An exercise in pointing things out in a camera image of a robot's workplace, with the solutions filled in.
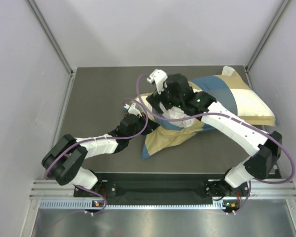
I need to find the checkered blue beige white pillowcase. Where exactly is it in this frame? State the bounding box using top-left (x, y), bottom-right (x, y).
top-left (141, 66), bottom-right (276, 159)

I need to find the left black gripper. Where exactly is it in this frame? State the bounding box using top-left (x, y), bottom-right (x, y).
top-left (127, 112), bottom-right (159, 140)

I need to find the aluminium frame post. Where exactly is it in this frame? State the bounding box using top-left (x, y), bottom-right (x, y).
top-left (245, 0), bottom-right (293, 72)
top-left (27, 0), bottom-right (74, 75)

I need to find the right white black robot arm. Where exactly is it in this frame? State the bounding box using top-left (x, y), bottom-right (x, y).
top-left (141, 69), bottom-right (282, 196)

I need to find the purple cable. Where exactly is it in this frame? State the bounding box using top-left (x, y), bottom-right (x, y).
top-left (136, 74), bottom-right (296, 183)
top-left (44, 98), bottom-right (148, 181)

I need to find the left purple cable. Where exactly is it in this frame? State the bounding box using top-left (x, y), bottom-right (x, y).
top-left (44, 98), bottom-right (148, 181)

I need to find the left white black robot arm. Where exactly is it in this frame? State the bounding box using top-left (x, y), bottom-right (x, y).
top-left (41, 114), bottom-right (159, 196)

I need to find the white pillow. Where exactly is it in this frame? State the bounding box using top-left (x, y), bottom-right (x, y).
top-left (159, 104), bottom-right (196, 128)

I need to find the left aluminium frame post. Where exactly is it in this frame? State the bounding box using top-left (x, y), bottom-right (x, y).
top-left (27, 0), bottom-right (74, 75)

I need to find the grey slotted cable duct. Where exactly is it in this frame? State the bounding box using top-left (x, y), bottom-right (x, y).
top-left (39, 199), bottom-right (238, 210)

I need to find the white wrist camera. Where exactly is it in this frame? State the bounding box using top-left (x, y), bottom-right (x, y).
top-left (147, 69), bottom-right (168, 94)
top-left (123, 103), bottom-right (144, 117)

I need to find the right aluminium frame post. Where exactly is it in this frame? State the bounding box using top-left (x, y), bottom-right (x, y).
top-left (245, 0), bottom-right (293, 72)

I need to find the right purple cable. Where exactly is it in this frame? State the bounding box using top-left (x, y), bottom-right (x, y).
top-left (136, 74), bottom-right (296, 183)

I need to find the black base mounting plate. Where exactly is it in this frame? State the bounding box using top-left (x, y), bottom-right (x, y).
top-left (74, 172), bottom-right (259, 198)

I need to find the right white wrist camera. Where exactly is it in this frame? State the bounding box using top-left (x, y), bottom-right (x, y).
top-left (147, 69), bottom-right (168, 94)

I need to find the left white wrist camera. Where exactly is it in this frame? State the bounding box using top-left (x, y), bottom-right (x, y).
top-left (123, 103), bottom-right (144, 117)

